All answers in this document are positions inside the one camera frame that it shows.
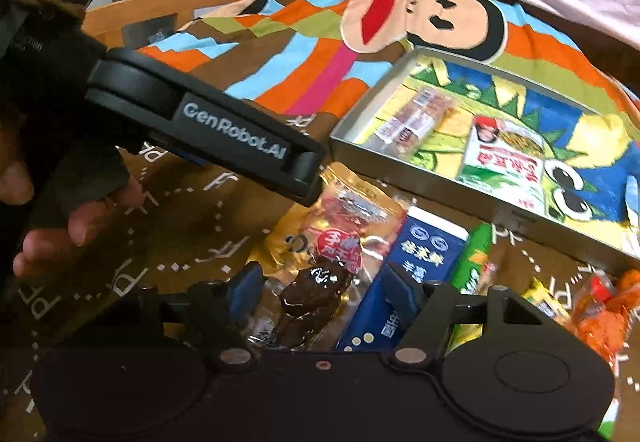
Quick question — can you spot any clear dark brown snack packet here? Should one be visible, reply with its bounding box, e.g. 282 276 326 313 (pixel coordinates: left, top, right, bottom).
272 265 353 350

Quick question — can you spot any green stick snack packet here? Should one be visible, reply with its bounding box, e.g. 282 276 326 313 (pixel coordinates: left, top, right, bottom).
445 221 497 358

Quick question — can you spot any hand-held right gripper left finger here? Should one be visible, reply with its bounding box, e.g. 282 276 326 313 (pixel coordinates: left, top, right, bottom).
132 262 266 370

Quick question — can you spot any orange snack packet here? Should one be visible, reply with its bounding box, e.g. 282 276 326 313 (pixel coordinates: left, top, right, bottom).
570 269 640 363

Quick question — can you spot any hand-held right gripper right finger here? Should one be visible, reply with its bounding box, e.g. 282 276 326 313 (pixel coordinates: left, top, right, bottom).
382 265 551 368

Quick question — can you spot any wooden bed frame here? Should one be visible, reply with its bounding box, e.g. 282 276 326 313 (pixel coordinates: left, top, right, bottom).
80 0 251 58

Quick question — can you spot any green white milk candy packet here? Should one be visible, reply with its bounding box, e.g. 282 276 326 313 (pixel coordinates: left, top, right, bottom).
457 115 548 218

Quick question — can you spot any yellow snack packet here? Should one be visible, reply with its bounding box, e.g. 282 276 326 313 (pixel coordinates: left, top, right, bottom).
520 277 576 328

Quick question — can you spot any colourful printed blanket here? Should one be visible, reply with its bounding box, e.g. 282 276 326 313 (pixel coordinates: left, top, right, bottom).
0 0 640 442

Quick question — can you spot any clear wrapped brown sausage stick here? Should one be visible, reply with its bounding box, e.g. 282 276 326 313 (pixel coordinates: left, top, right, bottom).
362 85 463 158

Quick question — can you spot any cartoon print metal tray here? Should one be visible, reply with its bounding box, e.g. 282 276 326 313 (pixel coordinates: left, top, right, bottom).
327 47 640 268

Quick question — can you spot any person's left hand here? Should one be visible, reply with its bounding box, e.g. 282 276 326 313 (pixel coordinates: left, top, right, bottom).
0 141 147 280

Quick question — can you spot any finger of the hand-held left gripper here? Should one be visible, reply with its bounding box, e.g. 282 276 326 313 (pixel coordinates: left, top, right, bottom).
287 141 329 208

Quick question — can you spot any gold dried meat packet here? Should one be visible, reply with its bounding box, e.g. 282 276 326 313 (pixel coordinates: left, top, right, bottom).
247 162 408 303

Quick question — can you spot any blue snack packet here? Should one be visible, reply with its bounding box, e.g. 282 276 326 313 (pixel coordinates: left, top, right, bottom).
335 207 471 353

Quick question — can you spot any brown fuzzy cloth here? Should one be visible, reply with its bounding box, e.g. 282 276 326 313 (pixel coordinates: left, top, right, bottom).
0 0 87 26

